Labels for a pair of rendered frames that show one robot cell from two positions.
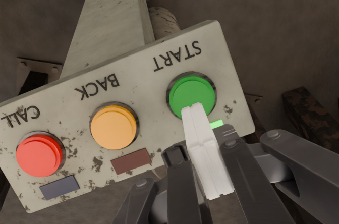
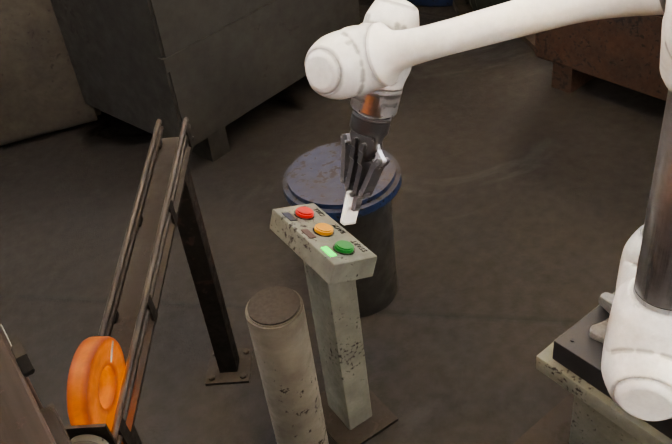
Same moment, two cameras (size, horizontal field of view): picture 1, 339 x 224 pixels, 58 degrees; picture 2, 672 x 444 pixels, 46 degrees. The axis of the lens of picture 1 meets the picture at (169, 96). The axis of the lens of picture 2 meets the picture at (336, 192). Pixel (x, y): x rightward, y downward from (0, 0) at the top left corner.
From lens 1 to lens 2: 1.54 m
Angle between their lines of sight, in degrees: 71
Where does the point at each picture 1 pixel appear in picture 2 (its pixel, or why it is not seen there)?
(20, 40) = not seen: hidden behind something
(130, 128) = (326, 230)
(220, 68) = (358, 256)
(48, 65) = (247, 370)
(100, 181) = (295, 226)
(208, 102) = (345, 247)
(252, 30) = not seen: outside the picture
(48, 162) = (304, 212)
